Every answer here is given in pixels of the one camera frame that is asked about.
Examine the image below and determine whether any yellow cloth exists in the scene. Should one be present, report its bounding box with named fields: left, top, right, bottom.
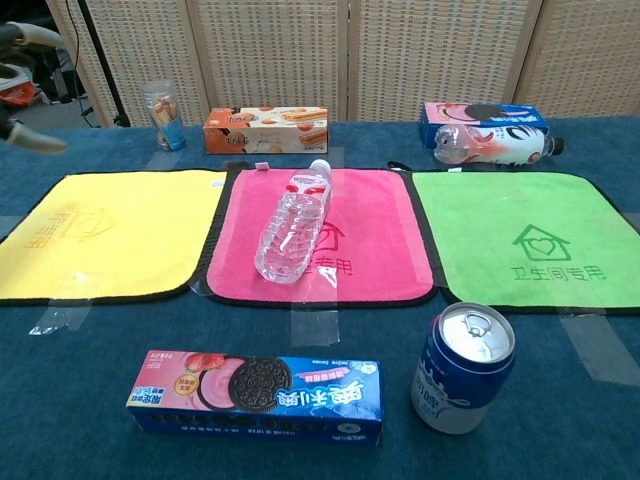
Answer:
left=0, top=168, right=229, bottom=307

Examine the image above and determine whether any white peach drink bottle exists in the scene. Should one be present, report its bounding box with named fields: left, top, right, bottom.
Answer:
left=432, top=123, right=566, bottom=167

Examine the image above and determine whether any blue tablecloth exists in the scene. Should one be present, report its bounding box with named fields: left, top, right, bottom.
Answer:
left=0, top=117, right=640, bottom=480

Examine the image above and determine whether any black tripod stand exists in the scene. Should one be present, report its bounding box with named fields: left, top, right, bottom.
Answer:
left=74, top=0, right=132, bottom=128

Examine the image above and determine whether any large Oreo cookie box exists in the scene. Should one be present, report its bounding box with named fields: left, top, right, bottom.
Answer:
left=419, top=101, right=547, bottom=150

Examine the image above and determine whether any pink cloth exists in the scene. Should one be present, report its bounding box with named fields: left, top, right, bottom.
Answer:
left=192, top=167, right=441, bottom=310

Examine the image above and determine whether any blue white drink can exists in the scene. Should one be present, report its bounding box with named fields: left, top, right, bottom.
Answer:
left=410, top=301, right=517, bottom=435

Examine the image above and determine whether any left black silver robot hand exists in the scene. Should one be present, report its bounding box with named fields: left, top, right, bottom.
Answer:
left=0, top=20, right=69, bottom=155

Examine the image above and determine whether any orange biscuit roll box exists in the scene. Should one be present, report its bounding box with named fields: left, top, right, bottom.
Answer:
left=202, top=106, right=330, bottom=155

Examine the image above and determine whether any wicker folding screen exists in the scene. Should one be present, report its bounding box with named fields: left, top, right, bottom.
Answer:
left=44, top=0, right=640, bottom=126

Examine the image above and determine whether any green cloth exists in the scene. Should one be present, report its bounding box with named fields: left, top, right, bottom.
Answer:
left=402, top=169, right=640, bottom=316

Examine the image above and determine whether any clear plastic water bottle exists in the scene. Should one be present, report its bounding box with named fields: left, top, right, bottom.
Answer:
left=253, top=158, right=334, bottom=285

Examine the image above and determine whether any slim Oreo cookie box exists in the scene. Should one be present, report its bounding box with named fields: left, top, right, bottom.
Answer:
left=125, top=349, right=385, bottom=448

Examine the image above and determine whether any clear cup with snacks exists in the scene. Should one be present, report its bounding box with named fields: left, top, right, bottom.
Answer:
left=142, top=79, right=187, bottom=152

